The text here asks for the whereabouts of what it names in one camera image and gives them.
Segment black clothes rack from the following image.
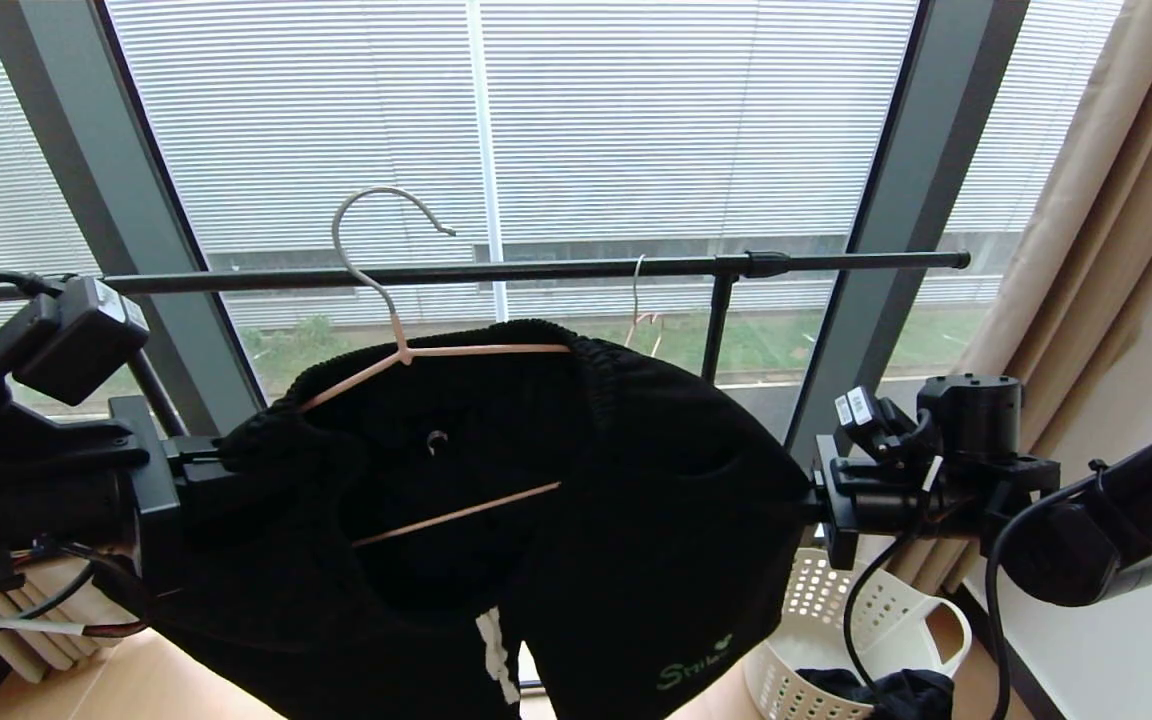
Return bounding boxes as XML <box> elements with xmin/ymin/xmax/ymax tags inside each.
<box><xmin>0</xmin><ymin>250</ymin><xmax>970</xmax><ymax>696</ymax></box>

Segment window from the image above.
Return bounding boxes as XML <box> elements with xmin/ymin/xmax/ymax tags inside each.
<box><xmin>0</xmin><ymin>0</ymin><xmax>1127</xmax><ymax>461</ymax></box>

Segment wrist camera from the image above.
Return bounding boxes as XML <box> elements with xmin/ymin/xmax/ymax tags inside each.
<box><xmin>0</xmin><ymin>277</ymin><xmax>150</xmax><ymax>441</ymax></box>
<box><xmin>833</xmin><ymin>385</ymin><xmax>937</xmax><ymax>466</ymax></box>

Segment black garment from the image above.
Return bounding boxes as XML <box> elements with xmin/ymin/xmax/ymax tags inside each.
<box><xmin>796</xmin><ymin>668</ymin><xmax>955</xmax><ymax>720</ymax></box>

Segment black shorts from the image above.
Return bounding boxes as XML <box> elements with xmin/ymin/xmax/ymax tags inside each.
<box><xmin>141</xmin><ymin>320</ymin><xmax>815</xmax><ymax>720</ymax></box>

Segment pink clothes hanger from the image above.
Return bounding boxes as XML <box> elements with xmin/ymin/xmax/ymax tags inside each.
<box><xmin>624</xmin><ymin>255</ymin><xmax>665</xmax><ymax>356</ymax></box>
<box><xmin>298</xmin><ymin>187</ymin><xmax>574</xmax><ymax>549</ymax></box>

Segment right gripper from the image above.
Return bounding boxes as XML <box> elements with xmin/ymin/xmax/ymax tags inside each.
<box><xmin>814</xmin><ymin>435</ymin><xmax>989</xmax><ymax>571</ymax></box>

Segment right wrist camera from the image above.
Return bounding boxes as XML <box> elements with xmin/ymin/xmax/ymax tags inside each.
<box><xmin>833</xmin><ymin>385</ymin><xmax>937</xmax><ymax>466</ymax></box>

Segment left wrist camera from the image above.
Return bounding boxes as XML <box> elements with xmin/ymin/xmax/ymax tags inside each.
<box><xmin>0</xmin><ymin>277</ymin><xmax>150</xmax><ymax>441</ymax></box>

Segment white laundry basket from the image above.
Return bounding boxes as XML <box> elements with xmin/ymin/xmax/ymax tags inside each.
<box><xmin>744</xmin><ymin>547</ymin><xmax>974</xmax><ymax>720</ymax></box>

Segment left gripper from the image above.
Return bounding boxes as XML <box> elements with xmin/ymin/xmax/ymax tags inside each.
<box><xmin>0</xmin><ymin>395</ymin><xmax>187</xmax><ymax>591</ymax></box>

